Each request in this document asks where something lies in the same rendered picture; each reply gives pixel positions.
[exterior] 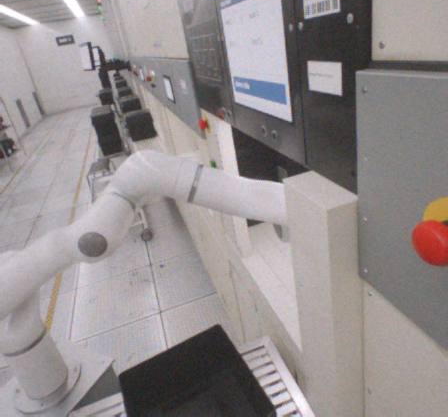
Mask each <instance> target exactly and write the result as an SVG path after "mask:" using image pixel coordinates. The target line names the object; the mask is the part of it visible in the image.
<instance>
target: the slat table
mask: <svg viewBox="0 0 448 417"><path fill-rule="evenodd" d="M236 349H237V350H238V352H240V354H241V355H242V357H243V360H244V361H245V362H248V361H251V360H253V359H255V358H257V357H260V356H262V355H263V356H264V358H261V359H259V360H256V361H254V362H252V363H250V364H248V366H249V367H250V369H251V370H253V369H254V368H257V367H259V366H261V365H264V364H265V367H264V368H261V369H259V370H256V371H254V372H253V373H254V375H255V377H256V378H258V377H260V376H263V375H266V376H267V377H265V378H263V379H260V380H258V381H259V383H260V384H261V386H262V387H265V386H267V385H268V387H267V388H265V392H266V394H267V395H268V397H269V396H270V398H271V400H272V402H273V403H274V405H275V407H276V411H277V417H285V415H287V414H288V413H290V412H292V411H297V412H298V414H295V415H293V416H291V417H316V416H315V414H314V412H313V411H312V410H311V406H310V405H309V403H308V401H307V399H305V397H304V395H303V394H302V392H301V390H300V388H299V386H298V384H297V382H296V381H295V379H294V377H293V375H291V373H290V371H289V370H288V366H287V364H285V362H284V360H283V358H282V357H281V355H280V353H279V352H278V351H277V349H276V346H275V344H274V342H273V341H272V340H271V338H270V336H269V334H268V335H265V336H264V337H261V338H259V339H256V340H254V341H249V342H247V343H244V344H243V345H240V346H238V347H236ZM278 380H280V381H281V383H279V381H278ZM284 389H286V391H287V392H285V393H283V394H281V393H280V391H282V390H284ZM289 399H290V400H291V403H289V404H288V405H285V406H283V405H282V403H283V402H286V401H288V400H289ZM118 413H121V415H120V416H118V417H127V416H126V412H125V408H124V403H123V400H122V395H121V392H120V393H118V394H116V395H113V396H111V397H108V398H106V399H104V400H101V401H99V402H95V403H92V404H90V405H87V406H84V407H82V408H80V409H78V410H75V411H73V412H70V413H69V417H111V416H114V415H116V414H118Z"/></svg>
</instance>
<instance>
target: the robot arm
mask: <svg viewBox="0 0 448 417"><path fill-rule="evenodd" d="M157 195H162V196H166V197H168V198H172V199H178V200H181V201H184V202H188V203H190V204H193V205H196V206H200V207H202V208H206V209H212V210H215V211H219V212H222V213H225V214H229V215H232V216H235V217H240V218H244V219H250V220H261V221H265V222H270V223H273V226H274V229H275V233H276V235H277V237H278V239H279V240H280V241H281V242H284V243H286V242H290V241H289V232H288V224H287V216H286V199H285V190H284V184H280V183H275V182H270V181H264V180H254V179H248V178H242V177H239V176H236V175H233V174H231V173H228V172H225V171H222V170H220V169H217V168H214V167H208V166H205V165H202V164H199V163H196V162H193V161H190V160H188V159H185V158H181V157H178V156H173V155H169V154H167V153H164V152H160V151H156V150H142V151H139V152H136V153H134V154H133V155H131V156H129V157H128V158H127V159H126V160H125V161H124V162H123V163H122V165H121V166H119V167H118V169H117V170H116V171H115V173H114V175H113V176H112V177H111V181H110V182H109V184H108V185H107V187H106V188H105V189H104V190H103V192H102V193H101V194H100V196H99V198H98V199H96V201H95V202H94V203H93V204H92V206H91V207H90V208H89V209H88V210H87V211H86V212H85V213H84V214H83V215H82V216H81V217H80V218H79V219H78V220H76V221H75V222H73V223H72V224H70V225H69V226H67V227H59V228H56V229H53V230H52V231H51V232H47V233H46V234H44V235H43V236H41V237H40V238H39V239H38V240H36V241H35V242H33V243H30V244H29V245H28V246H27V247H26V248H24V249H23V250H21V251H7V252H4V253H2V254H0V353H1V354H2V356H3V358H4V359H5V360H6V361H7V363H8V365H9V366H10V368H11V371H12V372H13V374H14V375H15V377H16V378H17V380H18V382H19V384H18V385H17V387H16V389H15V392H14V395H13V402H14V405H15V406H16V408H17V409H18V410H19V411H20V412H22V413H23V414H36V413H41V412H43V411H46V410H47V409H49V408H51V407H53V406H54V405H56V404H58V403H59V402H60V401H62V400H63V399H64V398H65V397H66V396H67V395H68V394H69V393H70V392H71V391H72V389H73V388H74V386H75V385H76V383H77V381H78V379H79V378H80V375H81V364H80V362H79V360H78V359H77V357H76V356H73V355H70V354H61V353H60V351H59V349H58V347H57V345H56V344H55V342H54V340H53V338H52V337H51V335H50V334H49V330H48V328H47V326H46V324H45V323H44V321H43V319H42V317H41V315H40V312H39V302H40V287H42V286H43V285H44V284H45V283H47V282H48V281H49V280H51V278H52V277H56V276H57V275H59V274H60V273H62V272H63V271H64V270H66V269H68V268H70V267H71V266H73V265H76V264H79V263H86V264H95V263H98V262H99V261H101V260H103V259H105V258H106V257H108V256H109V255H110V254H111V253H113V252H114V251H115V250H116V249H117V248H118V247H119V246H120V244H121V243H122V240H123V239H124V237H125V235H126V233H127V231H128V230H129V229H130V227H131V225H132V223H133V221H134V218H135V217H136V215H137V214H138V212H139V211H140V210H141V209H142V208H143V207H144V206H145V203H146V202H147V201H149V200H150V199H153V198H155V197H156V196H157Z"/></svg>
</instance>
